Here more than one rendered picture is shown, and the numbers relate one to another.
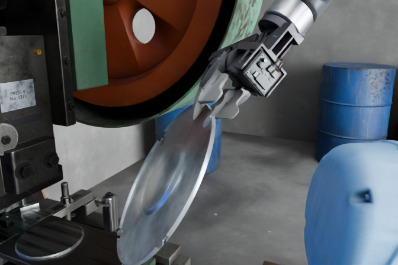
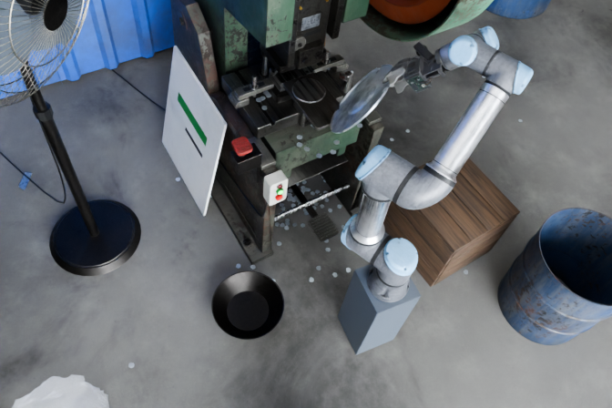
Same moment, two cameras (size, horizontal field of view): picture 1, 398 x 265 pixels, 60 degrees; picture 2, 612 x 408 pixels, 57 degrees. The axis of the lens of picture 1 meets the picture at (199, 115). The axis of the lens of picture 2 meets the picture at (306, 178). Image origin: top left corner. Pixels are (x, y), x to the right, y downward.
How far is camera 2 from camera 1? 1.36 m
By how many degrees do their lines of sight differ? 45
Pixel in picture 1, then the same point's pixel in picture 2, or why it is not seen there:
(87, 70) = (352, 11)
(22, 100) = (312, 24)
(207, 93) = (392, 76)
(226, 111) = (399, 86)
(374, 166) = (372, 158)
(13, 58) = (313, 5)
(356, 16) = not seen: outside the picture
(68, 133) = not seen: outside the picture
